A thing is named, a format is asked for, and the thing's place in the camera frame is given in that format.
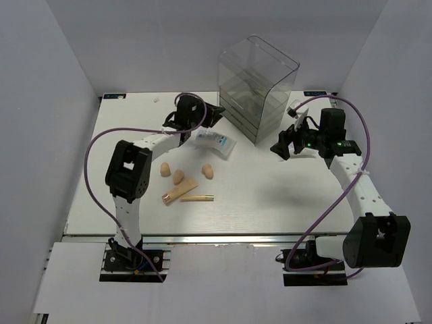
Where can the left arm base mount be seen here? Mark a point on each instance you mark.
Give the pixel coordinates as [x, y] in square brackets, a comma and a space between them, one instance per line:
[124, 264]

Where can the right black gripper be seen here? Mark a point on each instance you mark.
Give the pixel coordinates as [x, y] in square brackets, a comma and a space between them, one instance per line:
[286, 137]

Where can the aluminium table front rail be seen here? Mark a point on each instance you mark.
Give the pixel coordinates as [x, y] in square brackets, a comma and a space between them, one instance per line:
[202, 239]

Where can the clear acrylic organizer box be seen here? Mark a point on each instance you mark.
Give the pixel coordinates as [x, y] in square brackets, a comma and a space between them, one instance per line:
[255, 80]

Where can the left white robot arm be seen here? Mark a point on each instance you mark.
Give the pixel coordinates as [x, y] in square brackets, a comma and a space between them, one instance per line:
[129, 170]

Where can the beige makeup sponge middle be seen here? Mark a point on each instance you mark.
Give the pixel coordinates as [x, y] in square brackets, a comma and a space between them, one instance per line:
[178, 176]

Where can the beige makeup sponge upright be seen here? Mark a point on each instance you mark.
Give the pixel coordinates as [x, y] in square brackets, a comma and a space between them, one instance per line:
[165, 170]

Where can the beige foundation tube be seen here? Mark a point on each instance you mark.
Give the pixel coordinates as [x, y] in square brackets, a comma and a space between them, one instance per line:
[186, 185]

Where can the cotton pad pack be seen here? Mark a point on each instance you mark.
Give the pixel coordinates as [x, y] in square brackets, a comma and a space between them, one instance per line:
[215, 141]

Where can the gold slim concealer stick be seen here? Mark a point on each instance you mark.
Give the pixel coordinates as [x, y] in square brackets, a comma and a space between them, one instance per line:
[196, 198]

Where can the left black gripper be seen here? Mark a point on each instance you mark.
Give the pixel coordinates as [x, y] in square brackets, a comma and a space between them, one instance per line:
[212, 116]

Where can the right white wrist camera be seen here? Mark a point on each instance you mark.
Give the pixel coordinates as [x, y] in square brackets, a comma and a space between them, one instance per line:
[298, 111]

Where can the beige makeup sponge right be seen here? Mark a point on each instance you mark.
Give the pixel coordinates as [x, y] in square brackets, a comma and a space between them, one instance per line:
[207, 171]

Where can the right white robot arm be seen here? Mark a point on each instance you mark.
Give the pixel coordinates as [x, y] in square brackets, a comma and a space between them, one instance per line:
[378, 237]

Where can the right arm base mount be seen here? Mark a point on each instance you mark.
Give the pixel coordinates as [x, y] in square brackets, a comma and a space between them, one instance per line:
[310, 270]

